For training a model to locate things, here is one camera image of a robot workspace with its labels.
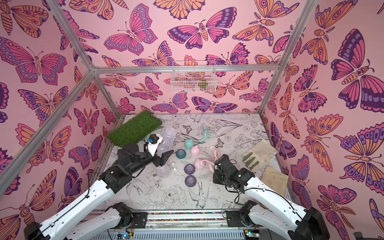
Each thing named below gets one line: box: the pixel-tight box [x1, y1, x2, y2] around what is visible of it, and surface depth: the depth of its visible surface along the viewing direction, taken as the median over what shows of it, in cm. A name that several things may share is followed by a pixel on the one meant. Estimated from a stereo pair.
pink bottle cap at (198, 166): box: [194, 158, 206, 171], surface depth 91 cm
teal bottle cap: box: [184, 139, 194, 150], surface depth 102 cm
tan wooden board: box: [261, 166, 289, 197], surface depth 89 cm
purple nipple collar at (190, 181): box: [184, 175, 197, 188], surface depth 87 cm
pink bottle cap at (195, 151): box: [190, 145, 201, 157], surface depth 97 cm
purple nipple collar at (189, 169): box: [184, 164, 195, 175], surface depth 91 cm
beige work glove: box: [241, 139, 278, 171], surface depth 97 cm
